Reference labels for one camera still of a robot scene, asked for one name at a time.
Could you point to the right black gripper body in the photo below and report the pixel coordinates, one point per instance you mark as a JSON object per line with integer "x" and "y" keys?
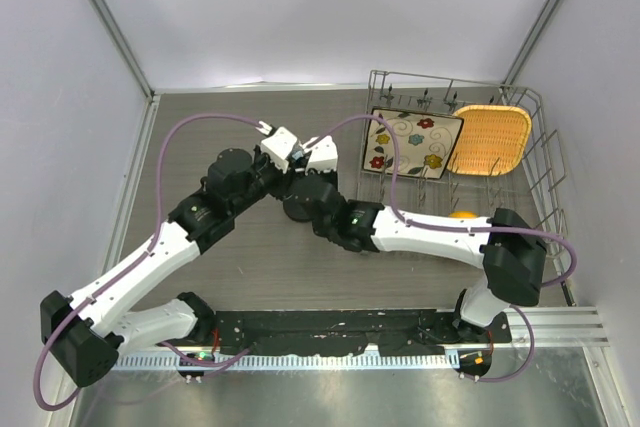
{"x": 324, "y": 177}

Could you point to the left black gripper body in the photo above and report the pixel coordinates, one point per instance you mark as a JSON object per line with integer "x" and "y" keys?
{"x": 269, "y": 176}

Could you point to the black phone stand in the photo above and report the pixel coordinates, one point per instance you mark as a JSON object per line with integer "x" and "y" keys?
{"x": 295, "y": 211}

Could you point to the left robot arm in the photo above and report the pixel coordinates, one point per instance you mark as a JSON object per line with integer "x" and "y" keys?
{"x": 90, "y": 330}

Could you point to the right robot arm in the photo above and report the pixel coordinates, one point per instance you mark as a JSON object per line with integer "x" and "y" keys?
{"x": 512, "y": 263}

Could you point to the floral square plate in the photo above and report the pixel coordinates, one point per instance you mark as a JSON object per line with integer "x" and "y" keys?
{"x": 418, "y": 144}

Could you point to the yellow bowl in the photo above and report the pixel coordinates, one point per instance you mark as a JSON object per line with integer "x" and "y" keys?
{"x": 463, "y": 215}

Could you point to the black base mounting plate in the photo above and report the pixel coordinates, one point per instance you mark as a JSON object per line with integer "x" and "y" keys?
{"x": 339, "y": 333}

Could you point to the orange woven basket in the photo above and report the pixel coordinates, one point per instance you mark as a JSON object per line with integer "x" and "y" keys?
{"x": 492, "y": 140}

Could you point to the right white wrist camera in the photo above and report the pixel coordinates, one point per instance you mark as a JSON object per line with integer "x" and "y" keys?
{"x": 321, "y": 155}

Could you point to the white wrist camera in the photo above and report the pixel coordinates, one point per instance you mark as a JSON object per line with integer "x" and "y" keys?
{"x": 321, "y": 155}
{"x": 278, "y": 144}

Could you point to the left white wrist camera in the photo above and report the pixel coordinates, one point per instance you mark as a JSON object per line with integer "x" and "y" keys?
{"x": 278, "y": 144}

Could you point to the grey wire dish rack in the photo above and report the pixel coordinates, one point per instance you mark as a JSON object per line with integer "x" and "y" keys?
{"x": 531, "y": 189}

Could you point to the white slotted cable duct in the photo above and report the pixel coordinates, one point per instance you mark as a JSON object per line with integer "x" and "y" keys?
{"x": 369, "y": 360}

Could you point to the left aluminium frame post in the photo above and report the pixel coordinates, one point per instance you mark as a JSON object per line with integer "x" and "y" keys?
{"x": 109, "y": 22}

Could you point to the aluminium frame post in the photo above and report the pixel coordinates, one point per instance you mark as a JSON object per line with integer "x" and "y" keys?
{"x": 109, "y": 22}
{"x": 535, "y": 33}

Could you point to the right aluminium frame post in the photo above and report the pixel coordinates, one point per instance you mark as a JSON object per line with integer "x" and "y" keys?
{"x": 535, "y": 33}

